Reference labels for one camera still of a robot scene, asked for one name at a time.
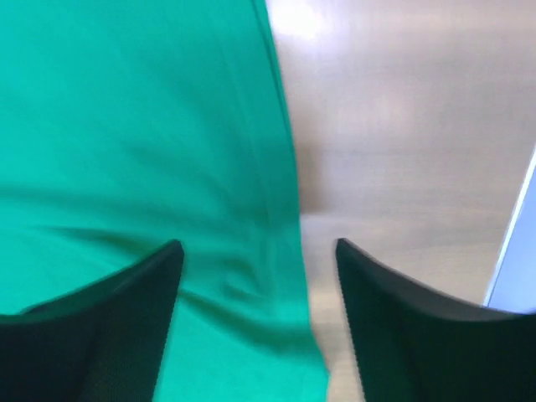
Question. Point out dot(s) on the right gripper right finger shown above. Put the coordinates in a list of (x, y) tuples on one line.
[(414, 343)]

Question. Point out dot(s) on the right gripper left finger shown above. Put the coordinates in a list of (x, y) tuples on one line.
[(103, 342)]

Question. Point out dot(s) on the green t shirt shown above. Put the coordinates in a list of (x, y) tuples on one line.
[(126, 124)]

